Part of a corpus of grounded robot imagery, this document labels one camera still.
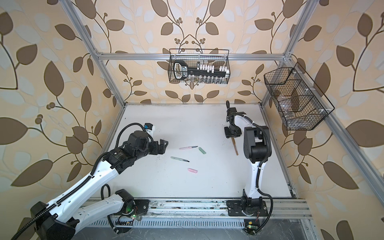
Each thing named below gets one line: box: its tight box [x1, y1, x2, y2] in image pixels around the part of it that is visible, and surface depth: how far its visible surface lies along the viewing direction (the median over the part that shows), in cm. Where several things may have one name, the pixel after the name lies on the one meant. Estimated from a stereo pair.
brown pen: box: [231, 137, 239, 156], surface depth 98 cm
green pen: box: [170, 156, 190, 163], surface depth 93 cm
